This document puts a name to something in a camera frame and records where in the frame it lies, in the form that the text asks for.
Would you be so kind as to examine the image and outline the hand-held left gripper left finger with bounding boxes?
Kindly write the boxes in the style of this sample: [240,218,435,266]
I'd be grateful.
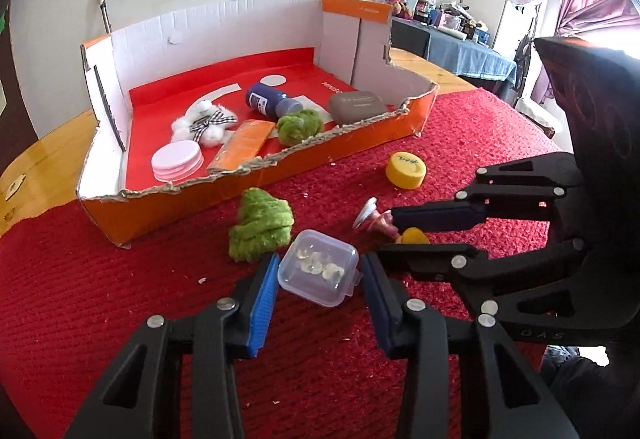
[62,253,282,439]

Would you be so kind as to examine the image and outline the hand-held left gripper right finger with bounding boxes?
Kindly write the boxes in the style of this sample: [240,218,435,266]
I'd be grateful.
[360,251,583,439]

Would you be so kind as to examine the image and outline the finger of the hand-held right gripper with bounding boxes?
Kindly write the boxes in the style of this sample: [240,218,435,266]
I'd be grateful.
[375,239,601,325]
[391,152,586,232]

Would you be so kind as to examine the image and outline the small yellow toy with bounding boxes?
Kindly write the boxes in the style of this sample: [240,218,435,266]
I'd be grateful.
[397,226,430,246]

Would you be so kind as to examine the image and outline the yellow cap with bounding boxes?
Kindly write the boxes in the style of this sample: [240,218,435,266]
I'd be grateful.
[385,152,427,190]

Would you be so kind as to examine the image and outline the small clear plastic box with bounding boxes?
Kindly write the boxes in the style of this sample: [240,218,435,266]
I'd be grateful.
[277,229,363,307]

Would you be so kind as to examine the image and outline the pink suction cup toy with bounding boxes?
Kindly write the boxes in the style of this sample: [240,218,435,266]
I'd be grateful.
[351,199,401,237]

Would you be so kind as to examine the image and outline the large green plush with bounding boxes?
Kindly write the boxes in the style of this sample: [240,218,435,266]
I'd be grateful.
[228,188,296,263]

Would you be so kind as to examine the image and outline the orange and white cardboard box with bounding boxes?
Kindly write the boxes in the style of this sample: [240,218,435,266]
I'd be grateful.
[76,0,440,250]

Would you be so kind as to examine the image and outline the small round green plush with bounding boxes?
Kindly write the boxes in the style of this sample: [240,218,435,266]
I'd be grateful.
[276,108,321,147]

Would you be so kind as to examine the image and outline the orange packet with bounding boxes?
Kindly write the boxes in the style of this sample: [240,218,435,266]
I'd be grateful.
[206,119,277,171]

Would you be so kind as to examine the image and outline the white bunny plush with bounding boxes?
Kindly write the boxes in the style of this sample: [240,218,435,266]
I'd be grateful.
[171,99,238,147]

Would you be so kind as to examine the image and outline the dark blue bottle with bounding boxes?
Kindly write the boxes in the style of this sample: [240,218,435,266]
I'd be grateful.
[245,82,304,120]

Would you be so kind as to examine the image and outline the pink curtain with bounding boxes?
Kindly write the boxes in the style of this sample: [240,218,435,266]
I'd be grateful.
[532,0,640,105]

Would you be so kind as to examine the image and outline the grey case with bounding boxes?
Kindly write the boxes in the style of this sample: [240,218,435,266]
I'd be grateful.
[328,90,387,125]

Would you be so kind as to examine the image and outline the red knitted cloth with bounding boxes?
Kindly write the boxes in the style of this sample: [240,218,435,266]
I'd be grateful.
[0,86,586,439]

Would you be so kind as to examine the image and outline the table with blue cloth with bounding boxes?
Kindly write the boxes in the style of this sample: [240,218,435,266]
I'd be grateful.
[390,16,518,100]

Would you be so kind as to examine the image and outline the pink lid jar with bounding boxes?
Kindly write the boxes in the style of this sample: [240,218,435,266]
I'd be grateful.
[151,140,204,182]

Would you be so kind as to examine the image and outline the dark clothing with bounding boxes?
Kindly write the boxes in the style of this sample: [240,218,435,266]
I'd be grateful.
[540,344,621,439]

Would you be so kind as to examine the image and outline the mop handle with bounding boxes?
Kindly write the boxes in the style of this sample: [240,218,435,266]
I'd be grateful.
[95,0,113,36]

